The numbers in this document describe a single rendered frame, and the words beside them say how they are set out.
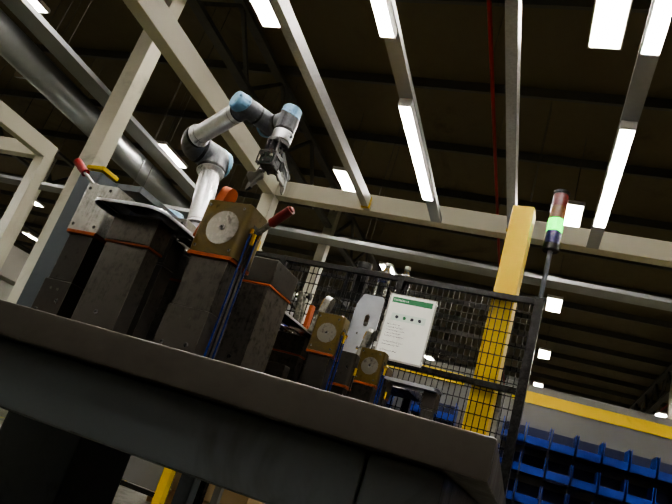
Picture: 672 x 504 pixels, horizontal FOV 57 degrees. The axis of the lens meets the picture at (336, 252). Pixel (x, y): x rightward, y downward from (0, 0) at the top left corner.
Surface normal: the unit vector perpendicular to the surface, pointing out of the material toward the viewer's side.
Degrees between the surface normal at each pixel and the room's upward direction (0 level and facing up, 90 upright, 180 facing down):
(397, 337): 90
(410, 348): 90
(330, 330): 90
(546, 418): 90
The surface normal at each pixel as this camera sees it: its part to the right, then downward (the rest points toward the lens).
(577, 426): -0.25, -0.40
